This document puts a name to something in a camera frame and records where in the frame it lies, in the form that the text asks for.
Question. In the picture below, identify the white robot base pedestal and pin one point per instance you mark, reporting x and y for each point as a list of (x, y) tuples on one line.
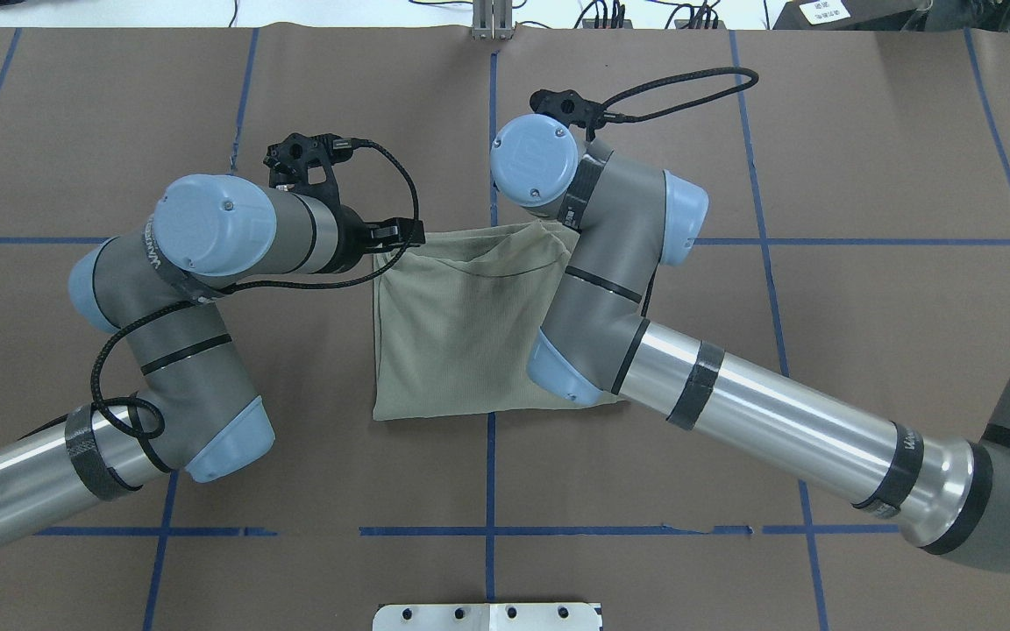
[(490, 616)]

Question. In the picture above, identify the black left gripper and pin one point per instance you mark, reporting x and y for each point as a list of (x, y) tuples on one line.
[(352, 243)]

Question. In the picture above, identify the aluminium frame post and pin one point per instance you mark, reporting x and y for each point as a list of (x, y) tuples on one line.
[(492, 20)]

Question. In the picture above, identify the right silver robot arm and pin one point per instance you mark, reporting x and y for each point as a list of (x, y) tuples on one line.
[(948, 497)]

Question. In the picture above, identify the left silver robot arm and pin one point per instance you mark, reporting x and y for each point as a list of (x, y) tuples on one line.
[(168, 390)]

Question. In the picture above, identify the sage green long-sleeve shirt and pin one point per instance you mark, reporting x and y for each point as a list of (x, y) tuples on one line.
[(454, 320)]

